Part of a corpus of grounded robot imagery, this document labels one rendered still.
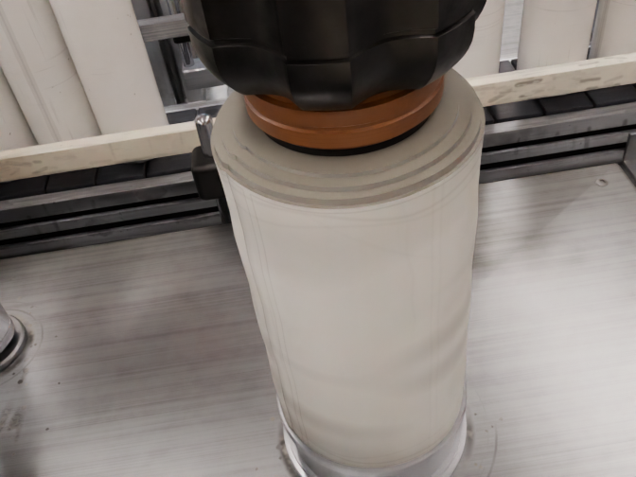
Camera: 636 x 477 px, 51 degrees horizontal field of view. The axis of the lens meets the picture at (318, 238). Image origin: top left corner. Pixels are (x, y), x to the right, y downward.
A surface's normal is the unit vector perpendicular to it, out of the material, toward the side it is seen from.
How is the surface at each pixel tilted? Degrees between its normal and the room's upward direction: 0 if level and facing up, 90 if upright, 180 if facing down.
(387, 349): 88
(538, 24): 90
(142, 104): 90
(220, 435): 0
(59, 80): 90
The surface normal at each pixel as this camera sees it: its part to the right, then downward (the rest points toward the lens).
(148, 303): -0.11, -0.72
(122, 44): 0.74, 0.40
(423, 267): 0.46, 0.54
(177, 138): 0.11, 0.68
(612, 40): -0.76, 0.51
